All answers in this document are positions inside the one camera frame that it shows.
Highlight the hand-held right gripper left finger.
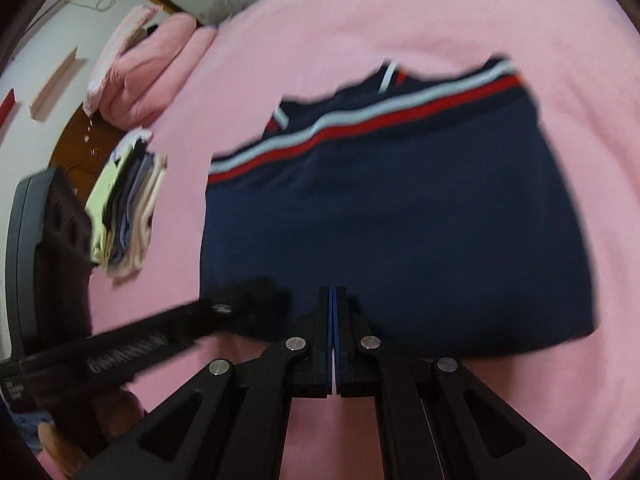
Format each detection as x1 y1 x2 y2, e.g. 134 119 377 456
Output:
75 286 333 480

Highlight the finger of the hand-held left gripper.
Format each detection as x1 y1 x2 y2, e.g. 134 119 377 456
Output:
92 276 294 356

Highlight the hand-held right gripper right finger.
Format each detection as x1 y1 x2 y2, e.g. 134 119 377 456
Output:
334 286 591 480

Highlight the navy and red baseball jacket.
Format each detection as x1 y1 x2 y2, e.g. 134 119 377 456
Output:
199 52 601 358

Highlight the stack of folded clothes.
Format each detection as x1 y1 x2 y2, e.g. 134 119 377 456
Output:
84 130 168 278

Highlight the person's left hand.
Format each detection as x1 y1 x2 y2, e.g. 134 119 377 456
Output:
37 387 146 478

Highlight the wooden headboard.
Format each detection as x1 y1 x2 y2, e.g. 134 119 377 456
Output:
47 105 131 201

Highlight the folded pink quilt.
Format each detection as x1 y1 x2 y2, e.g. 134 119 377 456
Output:
100 12 218 128

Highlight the pink lace-edged pillow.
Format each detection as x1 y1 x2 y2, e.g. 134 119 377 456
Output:
82 5 163 113

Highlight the pink fleece bed blanket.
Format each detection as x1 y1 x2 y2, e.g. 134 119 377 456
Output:
30 0 640 480

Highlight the red wall strip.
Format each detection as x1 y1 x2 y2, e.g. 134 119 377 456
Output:
0 88 16 133

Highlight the light wooden wall strip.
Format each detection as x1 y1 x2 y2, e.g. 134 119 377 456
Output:
29 46 79 121

